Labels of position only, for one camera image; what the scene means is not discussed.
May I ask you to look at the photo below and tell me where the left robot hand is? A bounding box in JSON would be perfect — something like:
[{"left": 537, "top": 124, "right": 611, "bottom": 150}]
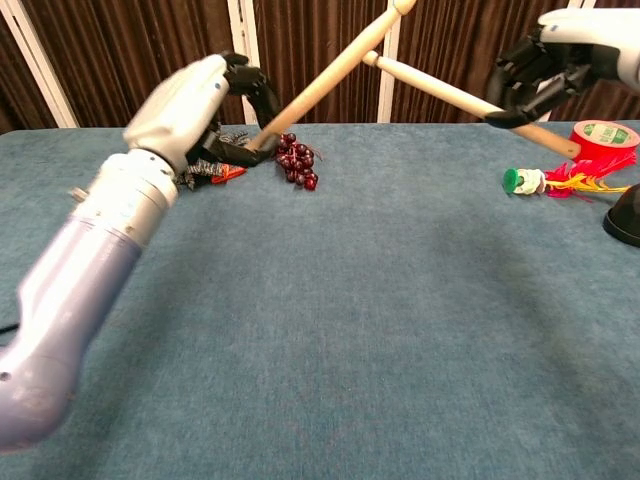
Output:
[{"left": 122, "top": 49, "right": 282, "bottom": 176}]

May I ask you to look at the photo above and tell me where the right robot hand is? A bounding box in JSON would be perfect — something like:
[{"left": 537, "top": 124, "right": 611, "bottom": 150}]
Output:
[{"left": 484, "top": 7, "right": 640, "bottom": 130}]

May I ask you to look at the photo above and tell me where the plain wooden drumstick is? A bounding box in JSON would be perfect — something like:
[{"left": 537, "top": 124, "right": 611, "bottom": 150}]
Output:
[{"left": 246, "top": 0, "right": 418, "bottom": 151}]

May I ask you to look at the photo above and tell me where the wooden drumstick with black ring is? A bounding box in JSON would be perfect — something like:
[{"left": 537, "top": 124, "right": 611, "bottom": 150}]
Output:
[{"left": 362, "top": 50, "right": 582, "bottom": 161}]

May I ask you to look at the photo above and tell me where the grey striped knit glove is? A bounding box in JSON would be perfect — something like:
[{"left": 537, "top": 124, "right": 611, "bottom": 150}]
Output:
[{"left": 182, "top": 127, "right": 250, "bottom": 191}]

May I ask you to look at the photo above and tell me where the brown curtain panel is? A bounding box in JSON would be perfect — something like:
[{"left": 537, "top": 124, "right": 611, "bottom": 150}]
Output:
[
  {"left": 0, "top": 14, "right": 59, "bottom": 135},
  {"left": 253, "top": 0, "right": 389, "bottom": 125},
  {"left": 19, "top": 0, "right": 246, "bottom": 129},
  {"left": 390, "top": 0, "right": 571, "bottom": 124},
  {"left": 548, "top": 0, "right": 640, "bottom": 122}
]

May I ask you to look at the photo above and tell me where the red tape roll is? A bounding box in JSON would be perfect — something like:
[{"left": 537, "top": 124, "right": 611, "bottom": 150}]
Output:
[{"left": 564, "top": 120, "right": 640, "bottom": 164}]

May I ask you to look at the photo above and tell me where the dark red grape bunch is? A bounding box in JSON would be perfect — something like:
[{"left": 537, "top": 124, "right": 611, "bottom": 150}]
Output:
[{"left": 273, "top": 131, "right": 324, "bottom": 192}]

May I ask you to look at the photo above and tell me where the feather shuttlecock with green cap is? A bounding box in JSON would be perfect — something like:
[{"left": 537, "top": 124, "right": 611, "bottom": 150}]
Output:
[{"left": 502, "top": 150, "right": 639, "bottom": 199}]

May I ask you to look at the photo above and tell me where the black dome object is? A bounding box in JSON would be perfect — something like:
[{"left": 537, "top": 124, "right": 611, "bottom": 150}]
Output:
[{"left": 602, "top": 182, "right": 640, "bottom": 247}]

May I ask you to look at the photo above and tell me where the blue table cloth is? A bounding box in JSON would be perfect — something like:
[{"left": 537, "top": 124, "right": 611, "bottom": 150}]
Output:
[{"left": 0, "top": 121, "right": 640, "bottom": 480}]

